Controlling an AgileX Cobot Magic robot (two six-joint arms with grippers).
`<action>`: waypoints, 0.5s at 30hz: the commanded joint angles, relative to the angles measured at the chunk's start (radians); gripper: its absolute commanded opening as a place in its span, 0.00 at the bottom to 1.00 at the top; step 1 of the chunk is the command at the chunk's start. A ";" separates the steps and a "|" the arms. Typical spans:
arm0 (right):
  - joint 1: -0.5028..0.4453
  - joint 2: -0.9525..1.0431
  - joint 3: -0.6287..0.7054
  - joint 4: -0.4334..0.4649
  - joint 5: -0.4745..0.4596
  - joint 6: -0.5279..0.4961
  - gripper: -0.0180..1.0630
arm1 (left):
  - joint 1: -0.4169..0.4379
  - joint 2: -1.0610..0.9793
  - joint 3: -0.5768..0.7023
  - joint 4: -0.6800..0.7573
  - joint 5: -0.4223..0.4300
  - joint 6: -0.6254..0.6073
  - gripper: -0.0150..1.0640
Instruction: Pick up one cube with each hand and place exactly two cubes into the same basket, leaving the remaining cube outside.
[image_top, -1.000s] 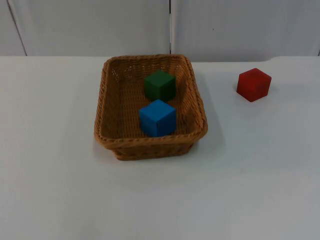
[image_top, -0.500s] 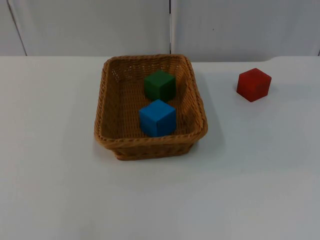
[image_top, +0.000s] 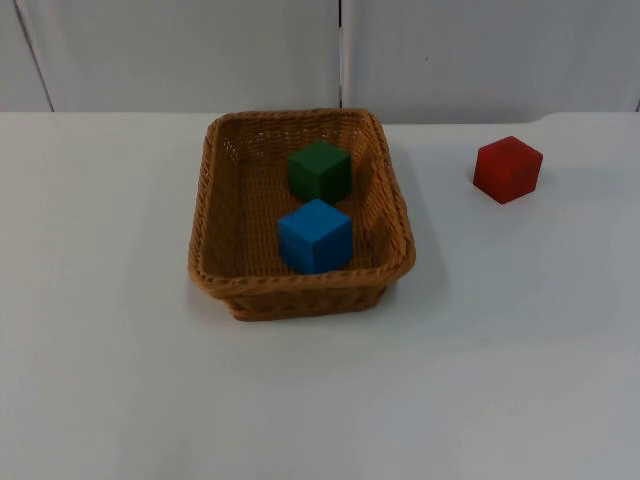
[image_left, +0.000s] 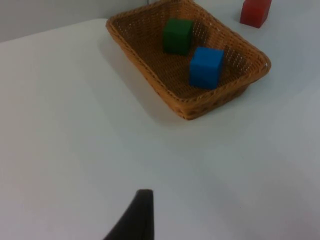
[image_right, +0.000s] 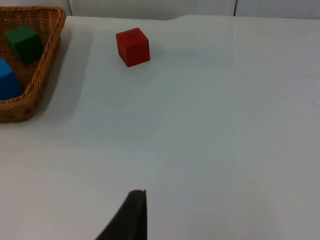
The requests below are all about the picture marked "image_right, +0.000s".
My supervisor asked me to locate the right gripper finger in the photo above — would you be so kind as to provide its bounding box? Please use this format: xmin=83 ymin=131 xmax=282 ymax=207
xmin=94 ymin=189 xmax=148 ymax=240

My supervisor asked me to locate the green cube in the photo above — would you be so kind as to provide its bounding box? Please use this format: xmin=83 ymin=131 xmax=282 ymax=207
xmin=3 ymin=23 xmax=45 ymax=66

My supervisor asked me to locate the red cube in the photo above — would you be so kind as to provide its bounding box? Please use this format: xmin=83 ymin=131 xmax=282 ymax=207
xmin=115 ymin=27 xmax=151 ymax=68

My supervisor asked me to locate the pale brown wicker basket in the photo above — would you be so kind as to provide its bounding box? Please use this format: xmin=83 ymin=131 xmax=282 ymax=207
xmin=0 ymin=5 xmax=67 ymax=124

